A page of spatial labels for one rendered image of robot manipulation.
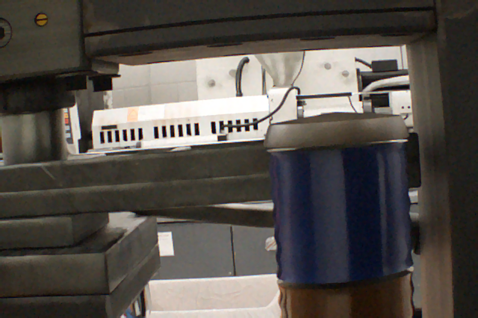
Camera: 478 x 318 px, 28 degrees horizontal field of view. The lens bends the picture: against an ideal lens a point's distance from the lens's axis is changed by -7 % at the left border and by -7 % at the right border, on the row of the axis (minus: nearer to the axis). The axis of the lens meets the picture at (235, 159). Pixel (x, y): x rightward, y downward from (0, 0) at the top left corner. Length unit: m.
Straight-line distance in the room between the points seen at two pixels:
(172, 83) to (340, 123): 6.74
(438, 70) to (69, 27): 0.18
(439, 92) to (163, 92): 6.55
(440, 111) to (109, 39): 0.16
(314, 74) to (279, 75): 0.33
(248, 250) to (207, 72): 1.12
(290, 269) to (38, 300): 0.23
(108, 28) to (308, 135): 0.22
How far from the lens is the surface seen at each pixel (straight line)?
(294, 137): 0.25
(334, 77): 5.55
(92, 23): 0.46
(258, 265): 5.04
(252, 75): 5.58
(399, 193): 0.25
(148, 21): 0.45
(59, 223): 0.48
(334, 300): 0.25
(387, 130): 0.25
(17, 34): 0.49
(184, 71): 6.97
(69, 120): 5.03
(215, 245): 5.05
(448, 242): 0.47
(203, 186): 0.48
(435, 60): 0.46
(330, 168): 0.24
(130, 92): 7.10
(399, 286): 0.26
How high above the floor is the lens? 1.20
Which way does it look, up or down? 3 degrees down
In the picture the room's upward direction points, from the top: 5 degrees counter-clockwise
